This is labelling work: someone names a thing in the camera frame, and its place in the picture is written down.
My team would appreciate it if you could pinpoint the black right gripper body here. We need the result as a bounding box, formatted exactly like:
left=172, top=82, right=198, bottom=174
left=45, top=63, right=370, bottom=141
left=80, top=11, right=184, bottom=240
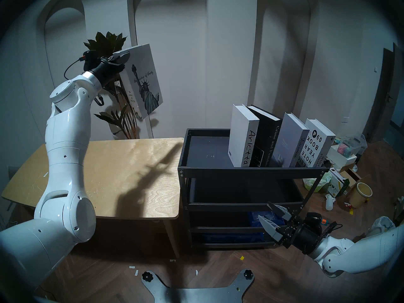
left=276, top=217, right=324, bottom=255

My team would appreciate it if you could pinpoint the grey Discontent book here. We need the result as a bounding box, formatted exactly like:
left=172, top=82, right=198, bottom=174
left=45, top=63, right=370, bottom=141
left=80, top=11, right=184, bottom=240
left=272, top=112, right=310, bottom=168

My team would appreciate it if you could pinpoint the green and white carton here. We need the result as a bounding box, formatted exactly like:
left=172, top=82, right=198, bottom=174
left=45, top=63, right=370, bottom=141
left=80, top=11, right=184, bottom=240
left=327, top=168, right=350, bottom=198

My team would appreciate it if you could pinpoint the white cardboard box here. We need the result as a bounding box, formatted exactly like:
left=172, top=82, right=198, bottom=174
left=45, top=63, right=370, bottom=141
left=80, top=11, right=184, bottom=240
left=327, top=145, right=354, bottom=170

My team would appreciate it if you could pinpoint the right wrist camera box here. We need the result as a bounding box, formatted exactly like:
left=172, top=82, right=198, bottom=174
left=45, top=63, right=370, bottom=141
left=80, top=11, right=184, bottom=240
left=304, top=212, right=323, bottom=227

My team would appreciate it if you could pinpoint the white bin with bag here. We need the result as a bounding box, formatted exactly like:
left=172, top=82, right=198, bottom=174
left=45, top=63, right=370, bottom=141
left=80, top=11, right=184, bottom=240
left=363, top=216, right=396, bottom=237

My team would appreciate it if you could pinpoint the white Design Hotels yearbook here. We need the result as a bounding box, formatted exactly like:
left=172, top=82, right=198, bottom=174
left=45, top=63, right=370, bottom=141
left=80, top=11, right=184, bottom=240
left=298, top=118, right=336, bottom=168

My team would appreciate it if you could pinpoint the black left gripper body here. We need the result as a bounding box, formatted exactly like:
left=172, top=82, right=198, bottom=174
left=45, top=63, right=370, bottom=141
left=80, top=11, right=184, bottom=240
left=90, top=60, right=126, bottom=87

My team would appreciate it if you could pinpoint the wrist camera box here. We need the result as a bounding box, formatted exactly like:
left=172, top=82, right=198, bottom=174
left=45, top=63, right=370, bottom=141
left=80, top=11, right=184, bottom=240
left=304, top=212, right=323, bottom=227
left=82, top=50, right=98, bottom=70

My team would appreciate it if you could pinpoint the light green plastic bag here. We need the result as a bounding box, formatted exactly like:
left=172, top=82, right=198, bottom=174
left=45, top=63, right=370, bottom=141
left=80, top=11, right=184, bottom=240
left=303, top=172, right=332, bottom=193

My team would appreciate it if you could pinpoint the dark green potted plant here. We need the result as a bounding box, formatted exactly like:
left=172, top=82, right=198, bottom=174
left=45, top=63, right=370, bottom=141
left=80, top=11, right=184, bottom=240
left=83, top=32, right=148, bottom=140

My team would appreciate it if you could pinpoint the clear plastic storage box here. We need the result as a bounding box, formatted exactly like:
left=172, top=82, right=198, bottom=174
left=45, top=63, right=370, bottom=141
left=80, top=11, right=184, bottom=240
left=336, top=136, right=368, bottom=158

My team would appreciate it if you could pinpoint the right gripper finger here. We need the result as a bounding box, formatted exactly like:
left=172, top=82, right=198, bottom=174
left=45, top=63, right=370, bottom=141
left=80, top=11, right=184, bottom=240
left=258, top=215, right=285, bottom=243
left=267, top=201, right=293, bottom=222

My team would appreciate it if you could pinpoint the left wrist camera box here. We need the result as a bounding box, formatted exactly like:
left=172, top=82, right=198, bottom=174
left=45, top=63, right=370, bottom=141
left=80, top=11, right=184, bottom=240
left=82, top=50, right=98, bottom=70

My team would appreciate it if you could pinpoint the grey metal robot base plate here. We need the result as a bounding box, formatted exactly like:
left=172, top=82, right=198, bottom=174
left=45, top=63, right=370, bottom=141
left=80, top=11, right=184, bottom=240
left=141, top=269, right=255, bottom=303

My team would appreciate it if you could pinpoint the light wooden display table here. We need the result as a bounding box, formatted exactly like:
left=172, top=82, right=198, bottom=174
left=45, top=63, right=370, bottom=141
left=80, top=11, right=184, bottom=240
left=1, top=137, right=184, bottom=258

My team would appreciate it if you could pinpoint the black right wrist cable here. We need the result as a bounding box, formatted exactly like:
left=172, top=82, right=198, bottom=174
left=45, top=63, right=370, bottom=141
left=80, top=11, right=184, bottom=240
left=318, top=222, right=343, bottom=243

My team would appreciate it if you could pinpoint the black metal shelf cart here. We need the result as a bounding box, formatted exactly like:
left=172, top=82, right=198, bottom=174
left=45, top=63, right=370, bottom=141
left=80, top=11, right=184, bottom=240
left=177, top=128, right=332, bottom=251

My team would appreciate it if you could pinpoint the brown cardboard box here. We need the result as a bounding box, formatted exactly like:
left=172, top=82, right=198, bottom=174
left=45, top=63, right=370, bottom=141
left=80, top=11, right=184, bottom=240
left=339, top=166, right=363, bottom=189

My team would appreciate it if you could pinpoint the white Arletta book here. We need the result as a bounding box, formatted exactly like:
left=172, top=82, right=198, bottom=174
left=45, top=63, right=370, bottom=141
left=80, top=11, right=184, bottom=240
left=228, top=104, right=260, bottom=168

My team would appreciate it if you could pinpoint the blue plastic bin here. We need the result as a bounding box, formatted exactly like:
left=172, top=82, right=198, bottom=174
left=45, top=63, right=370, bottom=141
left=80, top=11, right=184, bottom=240
left=203, top=232, right=272, bottom=243
left=247, top=211, right=286, bottom=227

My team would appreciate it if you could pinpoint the beige paper bucket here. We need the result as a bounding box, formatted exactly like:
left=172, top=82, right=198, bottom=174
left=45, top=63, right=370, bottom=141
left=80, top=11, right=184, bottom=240
left=349, top=182, right=373, bottom=209

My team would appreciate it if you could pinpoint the brown door with handle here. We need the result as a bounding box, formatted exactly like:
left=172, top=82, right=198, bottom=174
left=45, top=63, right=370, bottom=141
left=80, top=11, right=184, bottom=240
left=363, top=43, right=400, bottom=141

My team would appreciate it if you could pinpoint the black Crime and Punishment book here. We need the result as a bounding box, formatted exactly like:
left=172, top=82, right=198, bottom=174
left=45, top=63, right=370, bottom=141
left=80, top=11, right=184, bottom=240
left=247, top=105, right=282, bottom=168

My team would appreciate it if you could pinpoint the grey Statue of Liberty book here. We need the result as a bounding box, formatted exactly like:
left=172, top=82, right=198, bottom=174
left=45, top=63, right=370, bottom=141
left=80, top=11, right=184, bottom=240
left=118, top=43, right=164, bottom=120

